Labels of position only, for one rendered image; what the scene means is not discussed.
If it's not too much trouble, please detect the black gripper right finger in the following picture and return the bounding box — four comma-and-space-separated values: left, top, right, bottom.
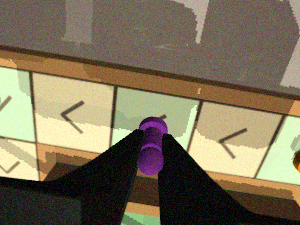
158, 133, 300, 225

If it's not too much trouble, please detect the purple pawn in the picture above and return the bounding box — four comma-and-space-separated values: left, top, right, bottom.
137, 117, 168, 175

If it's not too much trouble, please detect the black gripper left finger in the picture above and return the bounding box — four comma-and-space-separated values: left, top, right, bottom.
0, 129, 144, 225

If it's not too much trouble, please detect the orange pawn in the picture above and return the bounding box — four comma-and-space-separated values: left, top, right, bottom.
293, 152, 300, 173

